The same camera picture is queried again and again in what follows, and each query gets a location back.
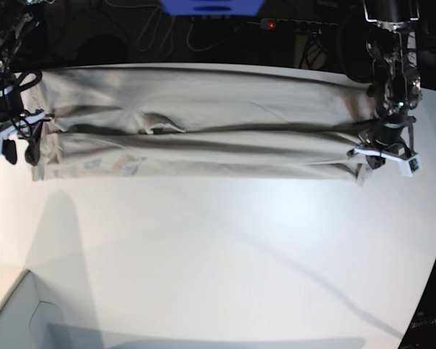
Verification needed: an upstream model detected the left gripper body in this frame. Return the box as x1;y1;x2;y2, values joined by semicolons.
347;141;416;164

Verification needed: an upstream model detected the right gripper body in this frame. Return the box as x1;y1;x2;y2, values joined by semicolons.
0;110;55;143

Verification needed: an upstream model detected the light grey t-shirt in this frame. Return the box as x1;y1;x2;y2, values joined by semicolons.
24;68;374;182

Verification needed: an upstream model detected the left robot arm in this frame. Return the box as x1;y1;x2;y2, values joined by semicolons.
348;1;422;177

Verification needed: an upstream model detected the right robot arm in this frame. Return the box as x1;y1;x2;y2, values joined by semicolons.
0;1;55;166

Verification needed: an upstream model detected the white cardboard box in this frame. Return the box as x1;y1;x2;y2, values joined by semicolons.
0;270;105;348

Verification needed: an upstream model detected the black power strip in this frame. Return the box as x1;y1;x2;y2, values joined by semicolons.
246;18;338;34

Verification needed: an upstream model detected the blue box at top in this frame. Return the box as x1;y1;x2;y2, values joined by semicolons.
160;0;265;16

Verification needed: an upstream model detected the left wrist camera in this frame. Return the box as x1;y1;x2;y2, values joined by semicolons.
399;153;422;177

